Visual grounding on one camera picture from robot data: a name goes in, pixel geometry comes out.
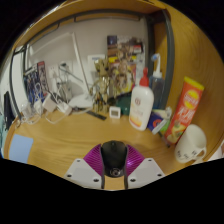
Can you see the white charger block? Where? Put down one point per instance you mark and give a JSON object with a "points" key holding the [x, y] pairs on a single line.
{"points": [[49, 102]]}

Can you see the red yellow chip can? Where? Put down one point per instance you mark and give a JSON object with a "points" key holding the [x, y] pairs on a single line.
{"points": [[185, 110]]}

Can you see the clear blue spray bottle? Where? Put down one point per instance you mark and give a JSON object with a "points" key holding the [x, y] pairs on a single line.
{"points": [[157, 86]]}

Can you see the gold robot figure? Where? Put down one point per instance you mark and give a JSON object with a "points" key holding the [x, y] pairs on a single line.
{"points": [[101, 86]]}

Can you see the small blue box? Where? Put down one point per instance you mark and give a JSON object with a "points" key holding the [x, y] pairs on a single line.
{"points": [[156, 122]]}

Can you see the light blue mouse pad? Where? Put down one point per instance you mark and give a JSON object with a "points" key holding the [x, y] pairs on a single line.
{"points": [[20, 148]]}

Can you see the clear plastic cup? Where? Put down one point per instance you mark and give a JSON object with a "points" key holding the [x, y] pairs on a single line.
{"points": [[30, 111]]}

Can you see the white power strip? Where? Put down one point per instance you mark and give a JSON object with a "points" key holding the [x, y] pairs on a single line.
{"points": [[64, 108]]}

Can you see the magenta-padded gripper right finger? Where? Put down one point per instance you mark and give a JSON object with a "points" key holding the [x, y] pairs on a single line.
{"points": [[143, 170]]}

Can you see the black backpack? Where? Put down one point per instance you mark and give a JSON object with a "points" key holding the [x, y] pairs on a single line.
{"points": [[8, 110]]}

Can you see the small white cube clock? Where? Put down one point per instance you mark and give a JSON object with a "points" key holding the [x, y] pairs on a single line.
{"points": [[115, 112]]}

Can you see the blue model kit box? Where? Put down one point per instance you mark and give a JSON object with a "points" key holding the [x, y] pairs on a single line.
{"points": [[35, 83]]}

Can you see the white wall socket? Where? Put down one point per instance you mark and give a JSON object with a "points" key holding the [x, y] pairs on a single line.
{"points": [[54, 72]]}

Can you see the black computer mouse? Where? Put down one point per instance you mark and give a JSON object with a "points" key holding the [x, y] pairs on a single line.
{"points": [[114, 156]]}

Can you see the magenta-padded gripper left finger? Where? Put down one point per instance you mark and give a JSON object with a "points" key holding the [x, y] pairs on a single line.
{"points": [[85, 170]]}

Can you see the white printed mug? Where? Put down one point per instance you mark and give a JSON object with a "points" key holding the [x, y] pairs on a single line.
{"points": [[190, 143]]}

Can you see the white red-capped lotion bottle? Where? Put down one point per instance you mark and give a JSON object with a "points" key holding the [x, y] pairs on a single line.
{"points": [[141, 106]]}

